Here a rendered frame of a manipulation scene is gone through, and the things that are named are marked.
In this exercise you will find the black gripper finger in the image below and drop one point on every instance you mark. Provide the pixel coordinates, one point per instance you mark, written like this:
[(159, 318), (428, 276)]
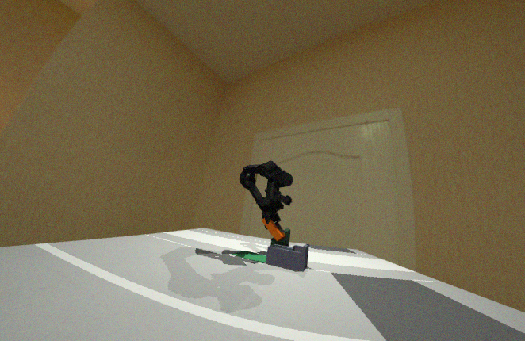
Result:
[(273, 214), (267, 212)]

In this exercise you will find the orange l-shaped part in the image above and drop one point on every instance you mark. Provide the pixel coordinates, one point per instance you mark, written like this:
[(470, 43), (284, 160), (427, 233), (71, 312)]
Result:
[(274, 230)]

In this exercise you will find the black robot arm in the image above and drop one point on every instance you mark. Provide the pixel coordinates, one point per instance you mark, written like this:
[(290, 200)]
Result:
[(276, 178)]

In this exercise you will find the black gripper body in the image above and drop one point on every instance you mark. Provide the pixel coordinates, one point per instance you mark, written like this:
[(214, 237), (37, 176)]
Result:
[(269, 199)]

